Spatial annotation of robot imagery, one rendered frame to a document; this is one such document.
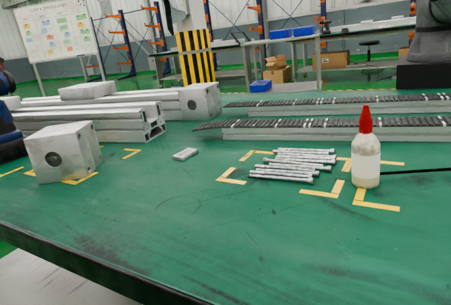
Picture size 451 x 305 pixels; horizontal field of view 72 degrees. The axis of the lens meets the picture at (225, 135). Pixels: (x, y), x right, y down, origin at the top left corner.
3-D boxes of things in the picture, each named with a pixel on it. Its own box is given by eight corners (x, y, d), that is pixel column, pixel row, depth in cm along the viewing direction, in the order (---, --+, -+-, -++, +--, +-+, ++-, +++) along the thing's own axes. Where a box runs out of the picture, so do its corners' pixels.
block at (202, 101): (225, 109, 102) (221, 80, 99) (209, 120, 91) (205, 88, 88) (201, 110, 105) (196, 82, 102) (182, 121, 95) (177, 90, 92)
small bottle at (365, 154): (354, 190, 44) (354, 109, 41) (349, 178, 48) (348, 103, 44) (382, 189, 44) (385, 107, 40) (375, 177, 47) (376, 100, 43)
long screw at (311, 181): (314, 182, 48) (314, 176, 48) (313, 185, 47) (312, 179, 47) (251, 177, 53) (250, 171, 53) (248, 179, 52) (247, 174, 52)
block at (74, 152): (107, 156, 73) (96, 117, 70) (88, 177, 62) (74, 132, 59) (64, 162, 73) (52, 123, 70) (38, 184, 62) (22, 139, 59)
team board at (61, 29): (37, 113, 617) (3, 8, 557) (54, 107, 663) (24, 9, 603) (105, 107, 585) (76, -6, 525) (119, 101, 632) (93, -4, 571)
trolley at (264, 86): (325, 99, 417) (322, 19, 386) (323, 111, 368) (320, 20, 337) (249, 104, 452) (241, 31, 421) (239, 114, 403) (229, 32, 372)
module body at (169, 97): (197, 111, 103) (193, 86, 101) (182, 121, 95) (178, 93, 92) (34, 117, 135) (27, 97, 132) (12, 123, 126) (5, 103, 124)
